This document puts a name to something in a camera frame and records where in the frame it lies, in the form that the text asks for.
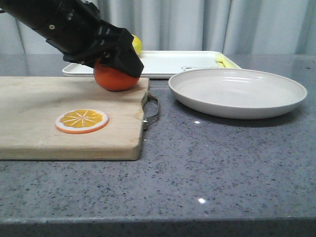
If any yellow lemon front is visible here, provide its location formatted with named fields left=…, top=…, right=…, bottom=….
left=132, top=35, right=142, bottom=55

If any yellow plastic fork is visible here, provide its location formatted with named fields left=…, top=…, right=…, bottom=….
left=215, top=53, right=240, bottom=69

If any beige round plate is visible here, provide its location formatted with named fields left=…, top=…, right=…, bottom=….
left=168, top=69, right=308, bottom=119

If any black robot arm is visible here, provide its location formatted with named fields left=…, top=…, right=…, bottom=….
left=0, top=0, right=144, bottom=78

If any grey curtain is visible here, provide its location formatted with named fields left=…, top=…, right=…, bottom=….
left=0, top=0, right=316, bottom=55

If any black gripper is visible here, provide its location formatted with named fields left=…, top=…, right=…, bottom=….
left=46, top=9, right=144, bottom=78

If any white rectangular tray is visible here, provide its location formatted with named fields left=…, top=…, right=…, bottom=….
left=62, top=50, right=242, bottom=79

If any orange fruit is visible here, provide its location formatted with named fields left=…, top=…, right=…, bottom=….
left=93, top=59, right=139, bottom=91

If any orange slice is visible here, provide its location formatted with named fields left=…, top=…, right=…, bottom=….
left=55, top=109, right=109, bottom=134

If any wooden cutting board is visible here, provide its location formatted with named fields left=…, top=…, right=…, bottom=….
left=0, top=77, right=149, bottom=160

